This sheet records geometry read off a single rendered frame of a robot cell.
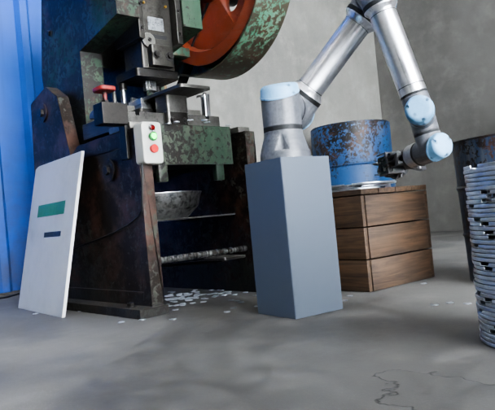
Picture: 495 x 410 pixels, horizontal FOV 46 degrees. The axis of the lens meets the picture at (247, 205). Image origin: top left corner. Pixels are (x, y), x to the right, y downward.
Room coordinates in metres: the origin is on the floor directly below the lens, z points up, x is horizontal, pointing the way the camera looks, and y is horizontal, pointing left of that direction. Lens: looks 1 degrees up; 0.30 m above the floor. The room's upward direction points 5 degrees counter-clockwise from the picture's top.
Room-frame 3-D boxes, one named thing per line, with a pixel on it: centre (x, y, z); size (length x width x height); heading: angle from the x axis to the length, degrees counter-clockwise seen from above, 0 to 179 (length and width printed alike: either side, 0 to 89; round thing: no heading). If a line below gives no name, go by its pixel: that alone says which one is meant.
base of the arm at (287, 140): (1.72, -0.13, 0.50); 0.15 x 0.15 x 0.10
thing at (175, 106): (2.17, 0.23, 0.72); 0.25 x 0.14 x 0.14; 42
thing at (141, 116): (2.29, 0.35, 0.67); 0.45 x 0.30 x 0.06; 132
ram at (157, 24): (2.26, 0.32, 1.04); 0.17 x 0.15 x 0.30; 42
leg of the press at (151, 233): (2.22, 0.64, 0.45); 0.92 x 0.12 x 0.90; 42
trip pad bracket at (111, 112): (1.91, 0.42, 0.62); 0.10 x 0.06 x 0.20; 132
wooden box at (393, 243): (2.23, -0.41, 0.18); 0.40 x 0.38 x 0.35; 39
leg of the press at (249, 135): (2.58, 0.24, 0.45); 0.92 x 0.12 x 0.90; 42
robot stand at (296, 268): (1.72, -0.13, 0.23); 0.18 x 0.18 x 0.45; 35
